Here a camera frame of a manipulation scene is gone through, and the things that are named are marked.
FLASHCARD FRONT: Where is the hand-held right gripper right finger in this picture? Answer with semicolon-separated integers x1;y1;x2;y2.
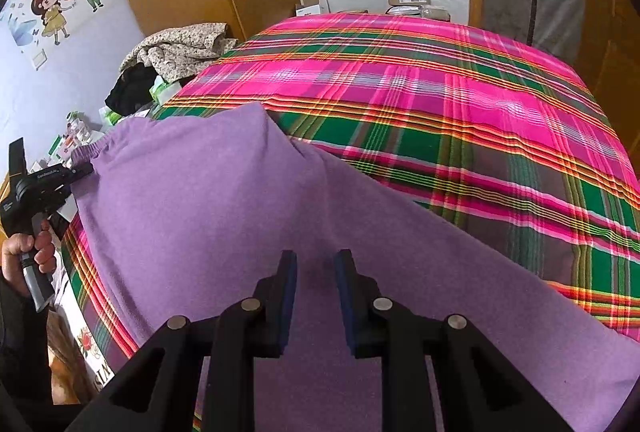
334;249;576;432

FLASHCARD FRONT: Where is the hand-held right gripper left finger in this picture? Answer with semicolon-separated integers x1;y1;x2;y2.
65;249;298;432

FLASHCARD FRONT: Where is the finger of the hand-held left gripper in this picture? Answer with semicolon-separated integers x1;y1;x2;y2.
62;162;95;184

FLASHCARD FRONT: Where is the purple knit sweater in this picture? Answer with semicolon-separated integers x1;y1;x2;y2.
70;103;640;432

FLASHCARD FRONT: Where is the person's left forearm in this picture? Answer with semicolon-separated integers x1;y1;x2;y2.
0;272;53;408

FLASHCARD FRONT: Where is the person's left hand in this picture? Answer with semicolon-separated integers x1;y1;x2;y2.
1;219;58;285

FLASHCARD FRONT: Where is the black garment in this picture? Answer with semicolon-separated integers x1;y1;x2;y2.
105;64;161;115

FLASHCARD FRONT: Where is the beige floral cloth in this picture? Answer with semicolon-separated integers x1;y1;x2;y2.
120;23;238;85

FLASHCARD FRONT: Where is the white rose print bedding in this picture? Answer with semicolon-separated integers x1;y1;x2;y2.
50;257;116;403

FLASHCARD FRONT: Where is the pink green plaid bedsheet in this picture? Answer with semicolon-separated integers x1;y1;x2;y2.
60;12;640;432

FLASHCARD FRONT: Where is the pile of parcel bags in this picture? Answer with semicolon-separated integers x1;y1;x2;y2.
387;4;451;21

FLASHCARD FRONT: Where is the wooden door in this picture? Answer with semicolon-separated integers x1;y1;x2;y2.
575;0;640;128

